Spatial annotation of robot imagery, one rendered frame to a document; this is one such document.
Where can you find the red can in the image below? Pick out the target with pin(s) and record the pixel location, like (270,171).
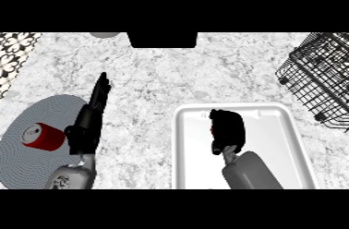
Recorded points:
(43,136)

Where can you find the black and white patterned tile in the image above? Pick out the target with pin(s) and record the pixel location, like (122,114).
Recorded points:
(13,54)

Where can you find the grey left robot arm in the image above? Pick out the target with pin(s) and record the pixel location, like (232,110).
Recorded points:
(72,175)

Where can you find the grey round object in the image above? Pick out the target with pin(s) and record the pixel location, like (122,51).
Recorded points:
(103,34)

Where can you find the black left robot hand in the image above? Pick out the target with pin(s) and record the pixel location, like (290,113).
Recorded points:
(90,115)

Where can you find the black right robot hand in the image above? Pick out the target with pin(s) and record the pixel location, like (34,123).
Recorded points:
(227,128)

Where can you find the white rectangular tray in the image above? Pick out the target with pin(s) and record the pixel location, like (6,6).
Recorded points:
(281,140)

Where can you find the black appliance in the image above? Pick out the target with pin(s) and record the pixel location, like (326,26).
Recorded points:
(162,39)

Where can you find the grey round placemat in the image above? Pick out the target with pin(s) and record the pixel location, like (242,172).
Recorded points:
(26,165)

